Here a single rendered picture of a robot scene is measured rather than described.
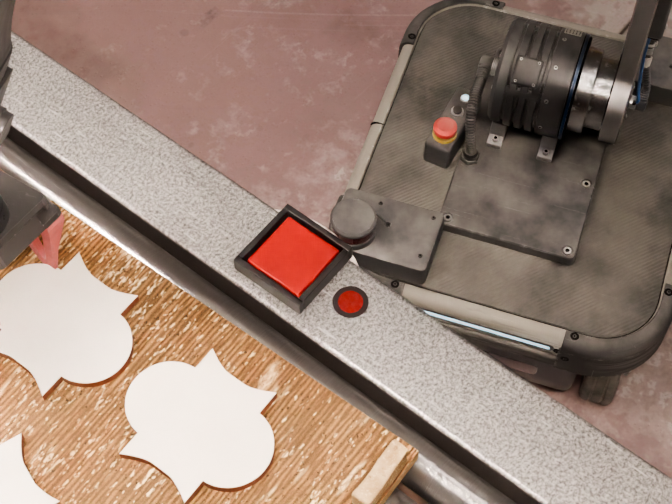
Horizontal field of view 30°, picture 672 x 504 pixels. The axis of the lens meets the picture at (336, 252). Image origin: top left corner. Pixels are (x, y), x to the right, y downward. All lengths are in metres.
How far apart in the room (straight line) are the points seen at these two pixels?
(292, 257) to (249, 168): 1.19
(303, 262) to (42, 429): 0.27
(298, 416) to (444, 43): 1.22
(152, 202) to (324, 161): 1.15
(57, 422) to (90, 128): 0.31
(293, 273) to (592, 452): 0.30
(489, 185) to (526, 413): 0.94
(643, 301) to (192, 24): 1.08
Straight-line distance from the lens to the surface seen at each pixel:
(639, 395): 2.13
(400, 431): 1.06
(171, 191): 1.18
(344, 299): 1.11
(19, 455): 1.05
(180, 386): 1.05
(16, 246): 1.04
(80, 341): 1.08
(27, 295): 1.11
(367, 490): 0.99
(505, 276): 1.91
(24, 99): 1.27
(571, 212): 1.97
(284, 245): 1.13
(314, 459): 1.03
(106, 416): 1.06
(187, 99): 2.41
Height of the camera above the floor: 1.89
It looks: 59 degrees down
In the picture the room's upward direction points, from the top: 1 degrees counter-clockwise
